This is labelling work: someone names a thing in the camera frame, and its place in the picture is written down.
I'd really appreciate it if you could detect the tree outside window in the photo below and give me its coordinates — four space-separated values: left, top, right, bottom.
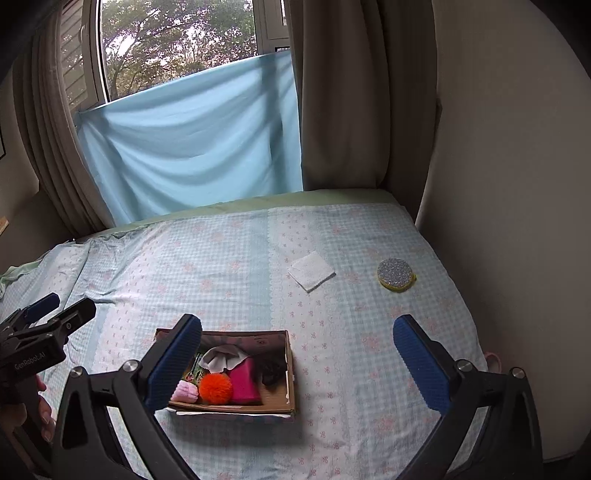
102 0 257 100

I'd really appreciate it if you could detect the cardboard box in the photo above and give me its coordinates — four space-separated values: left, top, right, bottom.
154 328 297 423

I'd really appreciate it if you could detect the window with white frame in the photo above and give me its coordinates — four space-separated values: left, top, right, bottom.
60 0 293 112

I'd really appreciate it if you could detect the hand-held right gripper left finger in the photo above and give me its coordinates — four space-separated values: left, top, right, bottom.
51 314 204 480

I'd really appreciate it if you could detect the orange pom-pom ball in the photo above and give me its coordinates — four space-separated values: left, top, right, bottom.
198 371 234 406

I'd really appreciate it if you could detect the pale green sheet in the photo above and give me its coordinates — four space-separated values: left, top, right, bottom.
0 188 400 296

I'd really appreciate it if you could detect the pink toy block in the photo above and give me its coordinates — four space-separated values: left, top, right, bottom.
228 357 263 404

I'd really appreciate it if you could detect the pink fluffy roll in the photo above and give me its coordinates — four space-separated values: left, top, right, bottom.
170 379 200 403

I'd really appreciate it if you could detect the green snack packet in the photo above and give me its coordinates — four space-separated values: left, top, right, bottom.
185 352 208 384

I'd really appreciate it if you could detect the grey-brown curtain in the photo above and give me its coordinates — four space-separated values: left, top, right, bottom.
284 0 439 222
11 0 116 241

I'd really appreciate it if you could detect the person's left hand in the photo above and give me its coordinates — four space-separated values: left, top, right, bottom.
0 376 57 441

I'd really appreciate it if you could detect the light blue hanging cloth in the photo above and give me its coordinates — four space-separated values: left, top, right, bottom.
76 50 305 224

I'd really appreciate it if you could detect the grey white soft cloth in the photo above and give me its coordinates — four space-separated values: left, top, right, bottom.
201 346 250 372

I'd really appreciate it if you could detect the black fuzzy item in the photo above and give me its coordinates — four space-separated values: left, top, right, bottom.
256 353 289 386

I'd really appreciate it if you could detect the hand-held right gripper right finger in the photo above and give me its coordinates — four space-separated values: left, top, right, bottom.
392 315 544 480

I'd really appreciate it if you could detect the white paper napkin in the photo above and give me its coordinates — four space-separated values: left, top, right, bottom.
287 250 337 293

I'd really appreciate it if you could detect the round glitter sponge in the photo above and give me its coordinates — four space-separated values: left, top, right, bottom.
376 257 417 292

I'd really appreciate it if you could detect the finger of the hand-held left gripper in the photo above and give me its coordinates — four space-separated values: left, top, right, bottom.
32 298 97 340
21 292 61 324

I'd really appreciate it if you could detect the blue checked floral bedsheet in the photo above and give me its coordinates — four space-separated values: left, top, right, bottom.
0 203 492 480

